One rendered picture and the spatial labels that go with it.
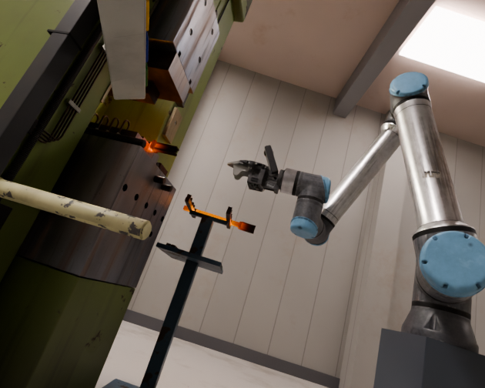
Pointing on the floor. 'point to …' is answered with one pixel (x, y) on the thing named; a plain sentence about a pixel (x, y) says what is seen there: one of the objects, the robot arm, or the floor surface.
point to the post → (35, 89)
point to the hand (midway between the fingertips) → (231, 162)
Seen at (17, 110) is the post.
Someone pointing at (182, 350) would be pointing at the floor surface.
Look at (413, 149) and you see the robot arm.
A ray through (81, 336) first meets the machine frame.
